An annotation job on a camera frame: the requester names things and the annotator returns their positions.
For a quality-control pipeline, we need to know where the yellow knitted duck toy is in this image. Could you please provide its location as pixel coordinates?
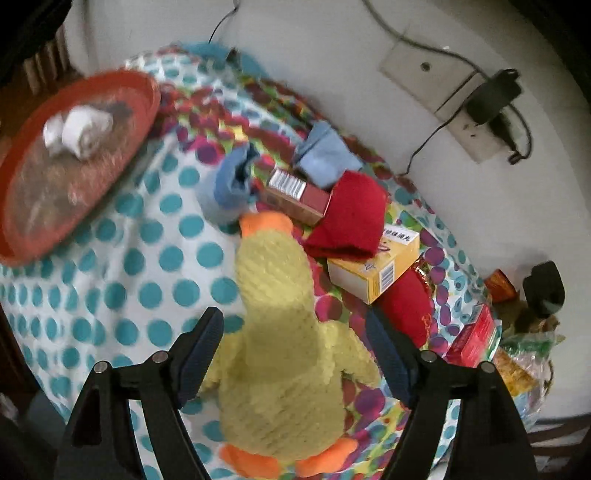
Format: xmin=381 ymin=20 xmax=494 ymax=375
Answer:
xmin=201 ymin=212 xmax=381 ymax=479

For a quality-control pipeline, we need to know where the red cigarette box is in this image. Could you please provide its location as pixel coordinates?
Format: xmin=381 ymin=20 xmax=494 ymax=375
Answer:
xmin=260 ymin=168 xmax=331 ymax=227

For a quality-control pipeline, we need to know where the white plastic bag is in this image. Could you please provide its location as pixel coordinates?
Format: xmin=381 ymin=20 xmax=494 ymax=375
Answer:
xmin=42 ymin=105 xmax=114 ymax=161

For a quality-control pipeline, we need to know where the red flat packet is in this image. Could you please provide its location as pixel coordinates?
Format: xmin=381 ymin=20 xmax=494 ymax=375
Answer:
xmin=446 ymin=304 xmax=496 ymax=368

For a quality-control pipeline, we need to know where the snack bags pile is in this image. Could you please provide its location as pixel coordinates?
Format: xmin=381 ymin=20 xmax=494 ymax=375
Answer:
xmin=485 ymin=269 xmax=564 ymax=426

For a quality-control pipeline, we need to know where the red pouch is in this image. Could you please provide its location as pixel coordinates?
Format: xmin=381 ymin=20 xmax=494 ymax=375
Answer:
xmin=374 ymin=267 xmax=433 ymax=348

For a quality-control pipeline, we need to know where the black clip object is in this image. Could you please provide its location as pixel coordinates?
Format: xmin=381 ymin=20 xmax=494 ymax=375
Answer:
xmin=522 ymin=261 xmax=565 ymax=319

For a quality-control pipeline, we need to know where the yellow medicine box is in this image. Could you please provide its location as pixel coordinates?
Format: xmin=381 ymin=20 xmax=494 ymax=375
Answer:
xmin=328 ymin=224 xmax=420 ymax=304

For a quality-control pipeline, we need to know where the red folded cloth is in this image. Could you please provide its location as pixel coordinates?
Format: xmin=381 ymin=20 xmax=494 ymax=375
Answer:
xmin=304 ymin=171 xmax=389 ymax=260

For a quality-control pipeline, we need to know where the red rusty round tray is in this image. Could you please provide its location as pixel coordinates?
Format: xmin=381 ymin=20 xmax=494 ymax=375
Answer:
xmin=1 ymin=70 xmax=160 ymax=266

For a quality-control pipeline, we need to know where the colourful polka dot bedsheet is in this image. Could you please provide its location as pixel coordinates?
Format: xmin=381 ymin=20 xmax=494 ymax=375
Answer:
xmin=1 ymin=46 xmax=491 ymax=479

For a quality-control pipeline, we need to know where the light blue folded sock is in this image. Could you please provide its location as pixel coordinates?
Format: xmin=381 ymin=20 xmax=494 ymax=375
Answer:
xmin=293 ymin=121 xmax=363 ymax=190

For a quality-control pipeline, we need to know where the black power adapter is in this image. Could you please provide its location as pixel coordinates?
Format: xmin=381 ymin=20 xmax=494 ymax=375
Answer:
xmin=465 ymin=69 xmax=522 ymax=125

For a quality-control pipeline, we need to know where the blue cloth under sheet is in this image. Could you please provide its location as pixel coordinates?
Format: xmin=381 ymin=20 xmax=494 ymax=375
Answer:
xmin=179 ymin=42 xmax=270 ymax=79

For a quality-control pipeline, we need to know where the black adapter cable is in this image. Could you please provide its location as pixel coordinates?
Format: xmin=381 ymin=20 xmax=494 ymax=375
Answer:
xmin=361 ymin=0 xmax=535 ymax=177

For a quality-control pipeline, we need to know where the white wall socket plate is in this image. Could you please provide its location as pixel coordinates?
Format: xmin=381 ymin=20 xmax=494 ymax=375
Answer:
xmin=380 ymin=40 xmax=509 ymax=164

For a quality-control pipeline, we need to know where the black cable on wall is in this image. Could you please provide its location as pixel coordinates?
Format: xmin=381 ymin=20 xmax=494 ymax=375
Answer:
xmin=207 ymin=0 xmax=242 ymax=45

